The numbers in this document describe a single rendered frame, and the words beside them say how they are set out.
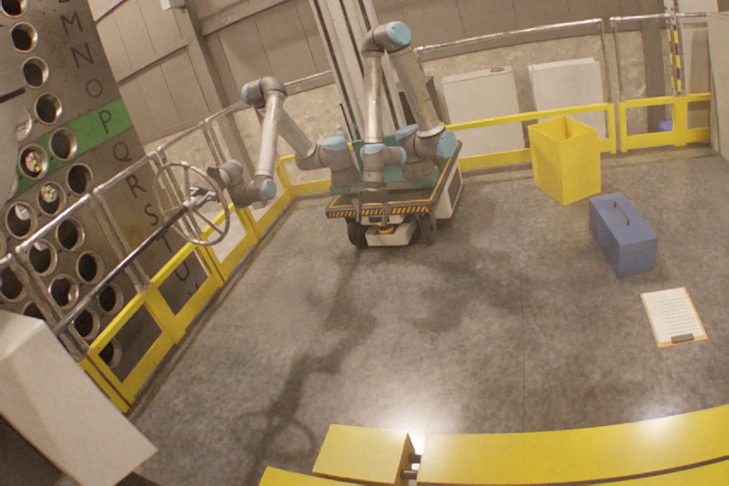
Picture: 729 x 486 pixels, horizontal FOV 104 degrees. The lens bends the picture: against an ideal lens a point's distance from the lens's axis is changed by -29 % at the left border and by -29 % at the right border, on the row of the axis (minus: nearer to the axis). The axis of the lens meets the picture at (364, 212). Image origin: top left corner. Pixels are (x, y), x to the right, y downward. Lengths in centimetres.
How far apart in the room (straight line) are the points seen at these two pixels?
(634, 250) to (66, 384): 193
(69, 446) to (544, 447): 71
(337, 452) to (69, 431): 64
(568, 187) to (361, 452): 205
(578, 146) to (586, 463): 198
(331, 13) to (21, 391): 229
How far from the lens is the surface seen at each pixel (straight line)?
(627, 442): 81
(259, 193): 176
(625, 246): 191
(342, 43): 238
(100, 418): 30
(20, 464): 38
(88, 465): 32
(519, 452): 79
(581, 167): 254
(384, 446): 83
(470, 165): 316
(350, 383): 175
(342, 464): 84
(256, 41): 882
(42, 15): 340
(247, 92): 211
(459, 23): 759
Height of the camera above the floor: 129
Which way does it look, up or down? 26 degrees down
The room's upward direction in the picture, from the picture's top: 18 degrees counter-clockwise
